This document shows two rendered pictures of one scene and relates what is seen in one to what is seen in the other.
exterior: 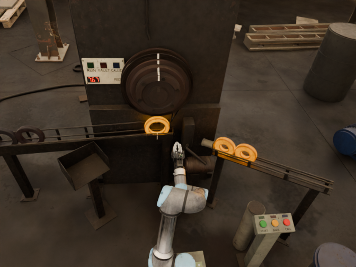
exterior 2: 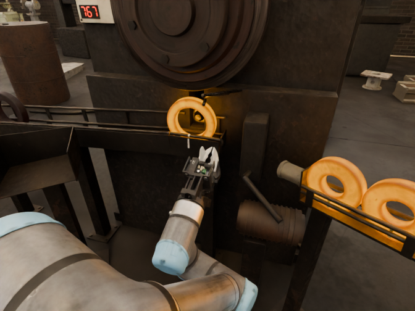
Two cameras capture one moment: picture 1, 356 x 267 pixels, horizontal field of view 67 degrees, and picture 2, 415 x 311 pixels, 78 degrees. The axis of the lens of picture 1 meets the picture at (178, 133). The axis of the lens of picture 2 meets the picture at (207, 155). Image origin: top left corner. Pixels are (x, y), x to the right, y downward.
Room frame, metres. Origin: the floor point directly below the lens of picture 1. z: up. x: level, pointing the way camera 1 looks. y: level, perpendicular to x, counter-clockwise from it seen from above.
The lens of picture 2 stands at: (0.74, -0.27, 1.15)
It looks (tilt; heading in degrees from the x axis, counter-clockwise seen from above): 32 degrees down; 26
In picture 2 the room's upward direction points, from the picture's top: straight up
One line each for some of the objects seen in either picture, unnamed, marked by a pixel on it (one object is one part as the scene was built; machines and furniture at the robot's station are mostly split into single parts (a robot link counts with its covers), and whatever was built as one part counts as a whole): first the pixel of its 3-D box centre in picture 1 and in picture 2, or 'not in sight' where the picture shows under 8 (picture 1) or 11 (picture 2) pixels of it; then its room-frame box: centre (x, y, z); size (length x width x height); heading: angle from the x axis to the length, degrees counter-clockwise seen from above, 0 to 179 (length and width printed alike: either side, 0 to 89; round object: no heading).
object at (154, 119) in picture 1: (157, 126); (191, 121); (1.50, 0.16, 0.75); 0.18 x 0.03 x 0.18; 100
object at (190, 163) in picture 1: (196, 180); (263, 258); (1.41, -0.19, 0.27); 0.22 x 0.13 x 0.53; 99
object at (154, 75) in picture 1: (158, 93); (174, 10); (1.40, 0.14, 1.11); 0.28 x 0.06 x 0.28; 99
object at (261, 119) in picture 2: (187, 132); (254, 146); (1.54, -0.07, 0.68); 0.11 x 0.08 x 0.24; 9
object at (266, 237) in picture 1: (261, 245); not in sight; (0.88, -0.63, 0.31); 0.24 x 0.16 x 0.62; 99
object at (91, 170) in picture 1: (91, 190); (60, 219); (1.16, 0.61, 0.36); 0.26 x 0.20 x 0.72; 134
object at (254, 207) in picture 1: (247, 227); not in sight; (1.03, -0.57, 0.26); 0.12 x 0.12 x 0.52
